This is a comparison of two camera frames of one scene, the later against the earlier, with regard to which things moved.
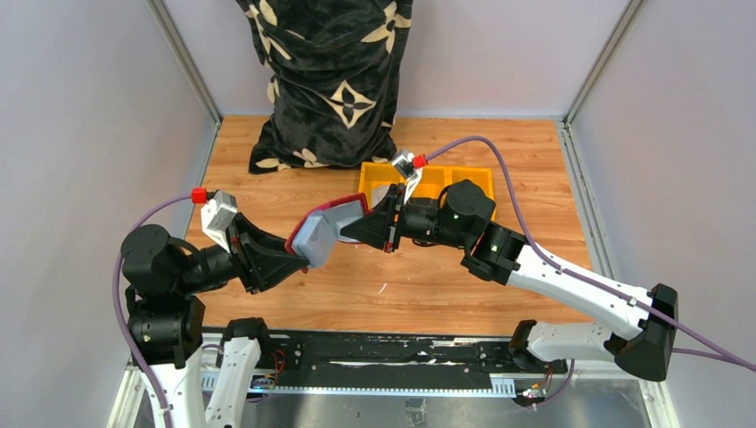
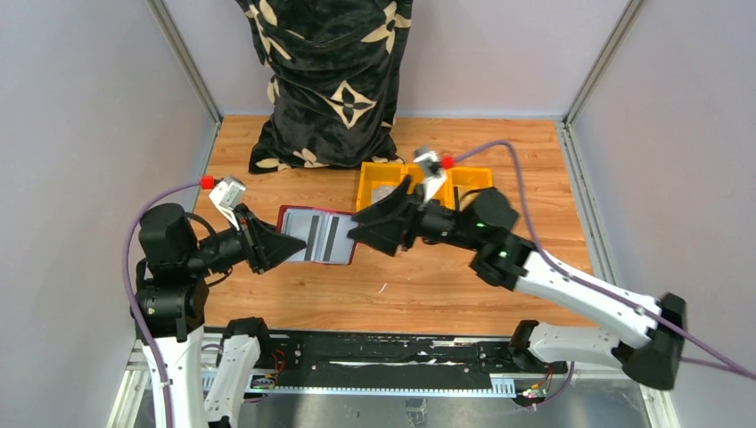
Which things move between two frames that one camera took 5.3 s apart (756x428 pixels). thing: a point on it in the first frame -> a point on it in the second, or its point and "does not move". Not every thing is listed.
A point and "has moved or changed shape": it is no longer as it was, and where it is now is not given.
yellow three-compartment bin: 433,182 does not move
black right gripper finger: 371,229 does not move
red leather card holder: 315,234 has moved or changed shape
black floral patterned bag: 332,81 does not move
